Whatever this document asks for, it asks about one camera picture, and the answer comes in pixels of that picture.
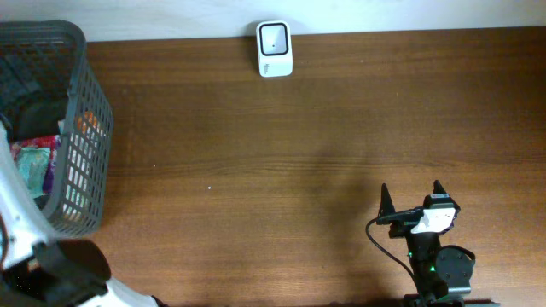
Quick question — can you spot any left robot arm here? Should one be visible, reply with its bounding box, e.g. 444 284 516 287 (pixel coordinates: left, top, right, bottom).
1 127 164 306

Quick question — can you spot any right black cable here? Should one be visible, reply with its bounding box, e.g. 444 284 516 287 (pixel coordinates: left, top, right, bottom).
364 207 423 291

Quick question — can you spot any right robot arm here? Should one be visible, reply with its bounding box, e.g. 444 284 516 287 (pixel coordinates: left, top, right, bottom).
368 180 497 306

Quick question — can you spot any grey plastic mesh basket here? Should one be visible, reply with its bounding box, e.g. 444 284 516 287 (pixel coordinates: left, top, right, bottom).
1 20 114 236

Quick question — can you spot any orange snack packet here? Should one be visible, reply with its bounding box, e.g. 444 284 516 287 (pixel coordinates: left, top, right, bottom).
77 111 103 138

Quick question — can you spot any red purple snack packet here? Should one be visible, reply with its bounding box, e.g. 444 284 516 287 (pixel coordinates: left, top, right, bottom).
9 136 61 195

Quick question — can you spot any teal green snack packet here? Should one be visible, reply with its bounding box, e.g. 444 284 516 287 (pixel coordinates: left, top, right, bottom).
16 148 50 198

